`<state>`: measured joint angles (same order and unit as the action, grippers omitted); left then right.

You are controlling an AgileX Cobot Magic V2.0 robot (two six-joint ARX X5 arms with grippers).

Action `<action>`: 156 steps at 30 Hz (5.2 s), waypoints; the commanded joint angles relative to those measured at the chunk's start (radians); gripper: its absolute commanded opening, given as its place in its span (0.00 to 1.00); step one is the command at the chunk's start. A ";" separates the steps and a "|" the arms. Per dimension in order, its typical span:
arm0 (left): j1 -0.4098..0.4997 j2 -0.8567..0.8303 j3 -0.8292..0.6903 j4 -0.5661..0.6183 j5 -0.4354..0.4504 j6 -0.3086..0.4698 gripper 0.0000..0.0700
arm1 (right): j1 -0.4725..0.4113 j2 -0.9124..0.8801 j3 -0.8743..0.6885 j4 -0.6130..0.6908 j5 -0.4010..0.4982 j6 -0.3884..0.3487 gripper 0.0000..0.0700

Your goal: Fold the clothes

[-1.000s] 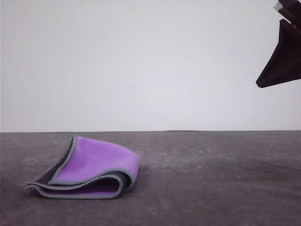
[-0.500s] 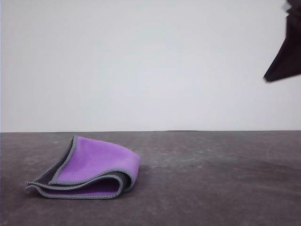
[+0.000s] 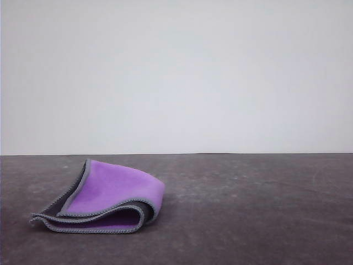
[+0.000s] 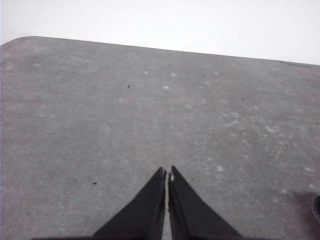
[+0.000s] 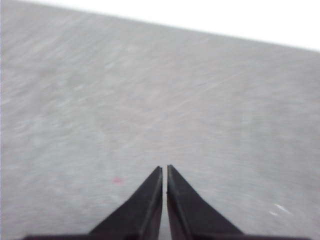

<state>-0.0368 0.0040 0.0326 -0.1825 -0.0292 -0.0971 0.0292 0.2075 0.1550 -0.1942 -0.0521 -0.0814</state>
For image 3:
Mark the purple towel with grey hem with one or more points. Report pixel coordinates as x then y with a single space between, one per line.
110 187

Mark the grey table cloth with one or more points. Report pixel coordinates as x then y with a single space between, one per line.
275 220

